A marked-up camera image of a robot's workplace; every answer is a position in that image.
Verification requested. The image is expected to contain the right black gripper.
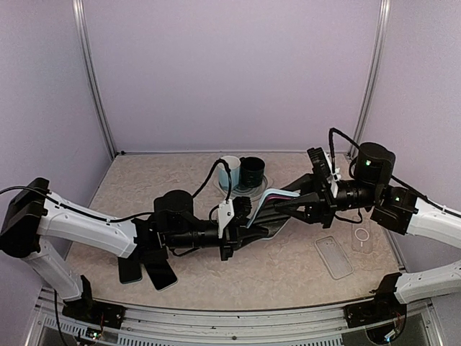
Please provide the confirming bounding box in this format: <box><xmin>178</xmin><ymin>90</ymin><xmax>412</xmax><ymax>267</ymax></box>
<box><xmin>273</xmin><ymin>169</ymin><xmax>381</xmax><ymax>229</ymax></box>

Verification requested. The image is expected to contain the black phone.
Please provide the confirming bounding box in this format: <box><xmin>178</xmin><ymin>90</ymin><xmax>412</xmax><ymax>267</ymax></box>
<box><xmin>117</xmin><ymin>257</ymin><xmax>143</xmax><ymax>284</ymax></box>
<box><xmin>144</xmin><ymin>261</ymin><xmax>178</xmax><ymax>291</ymax></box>

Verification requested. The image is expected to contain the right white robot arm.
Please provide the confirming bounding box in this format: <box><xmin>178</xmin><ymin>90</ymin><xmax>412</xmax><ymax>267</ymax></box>
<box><xmin>274</xmin><ymin>142</ymin><xmax>460</xmax><ymax>247</ymax></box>

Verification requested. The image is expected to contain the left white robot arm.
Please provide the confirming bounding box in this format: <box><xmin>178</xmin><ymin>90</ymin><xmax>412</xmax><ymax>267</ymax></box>
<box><xmin>1</xmin><ymin>178</ymin><xmax>270</xmax><ymax>321</ymax></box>

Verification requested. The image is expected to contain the clear magsafe phone case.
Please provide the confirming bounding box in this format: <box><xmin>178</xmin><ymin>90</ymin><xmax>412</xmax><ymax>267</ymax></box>
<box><xmin>351</xmin><ymin>219</ymin><xmax>373</xmax><ymax>254</ymax></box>

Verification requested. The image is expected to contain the clear round plate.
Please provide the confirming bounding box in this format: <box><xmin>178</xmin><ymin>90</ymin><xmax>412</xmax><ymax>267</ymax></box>
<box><xmin>230</xmin><ymin>175</ymin><xmax>273</xmax><ymax>202</ymax></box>

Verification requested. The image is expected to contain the dark green mug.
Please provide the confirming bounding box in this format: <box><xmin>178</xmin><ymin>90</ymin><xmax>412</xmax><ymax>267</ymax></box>
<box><xmin>240</xmin><ymin>156</ymin><xmax>266</xmax><ymax>188</ymax></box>

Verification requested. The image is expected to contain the light blue white mug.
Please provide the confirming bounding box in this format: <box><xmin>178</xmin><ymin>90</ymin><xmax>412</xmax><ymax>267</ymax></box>
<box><xmin>218</xmin><ymin>155</ymin><xmax>241</xmax><ymax>192</ymax></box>

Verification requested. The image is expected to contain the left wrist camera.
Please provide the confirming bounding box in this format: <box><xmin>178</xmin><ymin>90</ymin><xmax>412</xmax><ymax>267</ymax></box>
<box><xmin>218</xmin><ymin>196</ymin><xmax>252</xmax><ymax>239</ymax></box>

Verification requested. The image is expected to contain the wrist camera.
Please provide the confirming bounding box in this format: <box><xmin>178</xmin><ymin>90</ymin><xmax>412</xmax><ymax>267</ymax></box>
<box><xmin>307</xmin><ymin>147</ymin><xmax>341</xmax><ymax>182</ymax></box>
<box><xmin>218</xmin><ymin>196</ymin><xmax>252</xmax><ymax>239</ymax></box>

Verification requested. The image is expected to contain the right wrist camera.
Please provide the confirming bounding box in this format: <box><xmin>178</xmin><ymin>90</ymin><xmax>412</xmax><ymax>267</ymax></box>
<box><xmin>307</xmin><ymin>147</ymin><xmax>341</xmax><ymax>182</ymax></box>

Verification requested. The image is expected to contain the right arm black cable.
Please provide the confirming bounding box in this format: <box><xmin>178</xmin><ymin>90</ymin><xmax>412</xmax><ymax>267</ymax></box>
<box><xmin>328</xmin><ymin>127</ymin><xmax>461</xmax><ymax>217</ymax></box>

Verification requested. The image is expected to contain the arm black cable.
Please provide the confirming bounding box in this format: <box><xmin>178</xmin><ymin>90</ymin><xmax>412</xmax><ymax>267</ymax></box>
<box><xmin>328</xmin><ymin>127</ymin><xmax>461</xmax><ymax>217</ymax></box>
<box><xmin>0</xmin><ymin>159</ymin><xmax>235</xmax><ymax>224</ymax></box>

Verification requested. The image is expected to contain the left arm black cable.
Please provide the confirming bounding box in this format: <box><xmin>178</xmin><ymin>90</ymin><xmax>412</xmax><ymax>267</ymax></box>
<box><xmin>0</xmin><ymin>159</ymin><xmax>235</xmax><ymax>224</ymax></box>

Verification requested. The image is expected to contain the right aluminium corner post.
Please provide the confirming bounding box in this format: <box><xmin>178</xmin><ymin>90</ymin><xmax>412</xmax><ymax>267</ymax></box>
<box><xmin>353</xmin><ymin>0</ymin><xmax>391</xmax><ymax>143</ymax></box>

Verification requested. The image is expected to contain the aluminium corner post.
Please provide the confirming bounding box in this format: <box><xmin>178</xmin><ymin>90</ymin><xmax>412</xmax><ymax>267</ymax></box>
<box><xmin>353</xmin><ymin>0</ymin><xmax>391</xmax><ymax>143</ymax></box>
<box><xmin>72</xmin><ymin>0</ymin><xmax>117</xmax><ymax>160</ymax></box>

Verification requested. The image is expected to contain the aluminium front rail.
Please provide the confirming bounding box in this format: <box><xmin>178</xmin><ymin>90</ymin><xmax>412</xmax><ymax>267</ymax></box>
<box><xmin>24</xmin><ymin>286</ymin><xmax>444</xmax><ymax>346</ymax></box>

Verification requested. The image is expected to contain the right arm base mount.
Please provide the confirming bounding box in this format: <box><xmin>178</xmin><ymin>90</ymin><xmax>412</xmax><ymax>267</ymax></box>
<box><xmin>344</xmin><ymin>294</ymin><xmax>407</xmax><ymax>328</ymax></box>

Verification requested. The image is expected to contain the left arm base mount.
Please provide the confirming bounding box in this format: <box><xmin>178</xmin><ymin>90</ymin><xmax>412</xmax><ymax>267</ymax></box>
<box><xmin>62</xmin><ymin>301</ymin><xmax>126</xmax><ymax>329</ymax></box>

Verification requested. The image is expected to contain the left aluminium corner post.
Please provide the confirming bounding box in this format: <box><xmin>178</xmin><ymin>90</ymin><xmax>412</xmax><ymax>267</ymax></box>
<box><xmin>72</xmin><ymin>0</ymin><xmax>117</xmax><ymax>160</ymax></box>

